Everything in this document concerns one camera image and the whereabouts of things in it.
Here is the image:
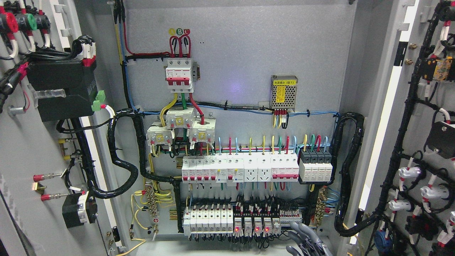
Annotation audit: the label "red white main breaker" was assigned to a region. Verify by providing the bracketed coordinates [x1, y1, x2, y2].
[165, 58, 196, 94]

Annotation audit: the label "black left cable conduit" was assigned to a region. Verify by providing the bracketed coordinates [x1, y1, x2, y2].
[89, 108, 183, 233]

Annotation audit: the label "red white circuit breaker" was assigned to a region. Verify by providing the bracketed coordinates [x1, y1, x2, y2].
[270, 153, 299, 182]

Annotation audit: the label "black digital power meter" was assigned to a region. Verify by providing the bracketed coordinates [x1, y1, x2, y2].
[27, 59, 98, 122]

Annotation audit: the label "grey cabinet door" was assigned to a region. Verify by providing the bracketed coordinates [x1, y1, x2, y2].
[1, 0, 132, 256]
[342, 0, 454, 256]

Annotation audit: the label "grey black robot hand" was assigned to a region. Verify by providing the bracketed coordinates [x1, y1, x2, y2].
[286, 222, 333, 256]

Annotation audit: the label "white lower breaker row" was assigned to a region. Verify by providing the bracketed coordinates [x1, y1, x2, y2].
[183, 206, 235, 237]

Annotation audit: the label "brass right terminal bar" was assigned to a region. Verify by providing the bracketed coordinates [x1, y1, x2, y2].
[313, 186, 327, 226]

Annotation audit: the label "perforated metal power supply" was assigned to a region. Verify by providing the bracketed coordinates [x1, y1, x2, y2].
[270, 75, 298, 109]

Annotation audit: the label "black cable conduit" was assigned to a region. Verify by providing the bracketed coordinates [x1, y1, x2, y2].
[89, 108, 183, 233]
[333, 112, 378, 238]

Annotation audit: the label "white small breaker row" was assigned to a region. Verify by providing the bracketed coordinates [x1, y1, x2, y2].
[181, 153, 245, 186]

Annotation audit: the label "white current transformers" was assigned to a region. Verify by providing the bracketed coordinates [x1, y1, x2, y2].
[146, 107, 216, 146]

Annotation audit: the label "row of relay modules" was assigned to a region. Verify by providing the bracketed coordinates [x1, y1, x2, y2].
[232, 203, 303, 239]

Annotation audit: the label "black right cable conduit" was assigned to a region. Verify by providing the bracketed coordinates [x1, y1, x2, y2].
[333, 112, 378, 238]

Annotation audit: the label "brass left ground bar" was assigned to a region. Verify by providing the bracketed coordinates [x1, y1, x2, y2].
[145, 181, 159, 234]

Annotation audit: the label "black white surge protector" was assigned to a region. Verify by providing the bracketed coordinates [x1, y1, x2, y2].
[298, 149, 333, 185]

